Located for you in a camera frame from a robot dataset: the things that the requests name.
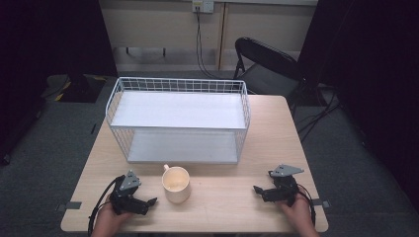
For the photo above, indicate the person's right hand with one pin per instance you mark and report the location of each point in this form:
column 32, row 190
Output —
column 298, row 210

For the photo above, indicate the cream cup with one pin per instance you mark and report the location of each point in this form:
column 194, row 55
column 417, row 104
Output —
column 176, row 184

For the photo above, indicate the white wall socket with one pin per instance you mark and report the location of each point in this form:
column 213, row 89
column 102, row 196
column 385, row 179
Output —
column 203, row 5

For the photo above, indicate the grey tape strip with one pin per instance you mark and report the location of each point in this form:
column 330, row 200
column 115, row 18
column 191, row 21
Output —
column 321, row 203
column 69, row 205

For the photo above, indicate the black folding chair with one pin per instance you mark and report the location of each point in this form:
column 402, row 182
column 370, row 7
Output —
column 268, row 65

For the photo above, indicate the stand base with yellow tape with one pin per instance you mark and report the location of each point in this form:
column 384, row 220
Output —
column 75, row 87

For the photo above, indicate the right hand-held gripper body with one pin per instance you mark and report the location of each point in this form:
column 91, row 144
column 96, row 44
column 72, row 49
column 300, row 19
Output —
column 284, row 187

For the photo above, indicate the person's left hand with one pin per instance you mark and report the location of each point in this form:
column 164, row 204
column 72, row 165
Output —
column 110, row 215

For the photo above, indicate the black curtain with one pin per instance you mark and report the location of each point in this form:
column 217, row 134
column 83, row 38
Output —
column 372, row 82
column 39, row 65

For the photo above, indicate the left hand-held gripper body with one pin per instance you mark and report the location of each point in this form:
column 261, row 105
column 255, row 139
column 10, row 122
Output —
column 126, row 194

